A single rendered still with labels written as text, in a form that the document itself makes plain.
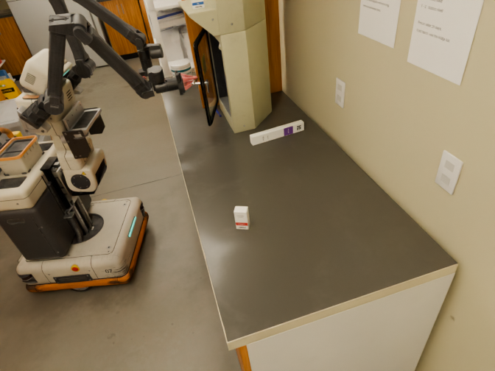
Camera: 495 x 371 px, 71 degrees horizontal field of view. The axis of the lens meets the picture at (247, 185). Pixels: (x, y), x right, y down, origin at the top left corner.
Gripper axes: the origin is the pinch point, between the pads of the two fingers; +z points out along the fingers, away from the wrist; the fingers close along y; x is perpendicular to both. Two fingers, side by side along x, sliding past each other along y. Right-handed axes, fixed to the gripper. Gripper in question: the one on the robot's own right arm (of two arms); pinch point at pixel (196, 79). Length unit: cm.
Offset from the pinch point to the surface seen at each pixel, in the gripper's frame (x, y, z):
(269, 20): 23, 14, 47
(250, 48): -11.8, 13.0, 24.9
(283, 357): -118, -43, -3
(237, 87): -13.6, -3.0, 16.6
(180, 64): 62, -11, -1
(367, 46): -55, 19, 55
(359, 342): -118, -52, 23
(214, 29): -13.5, 23.6, 10.1
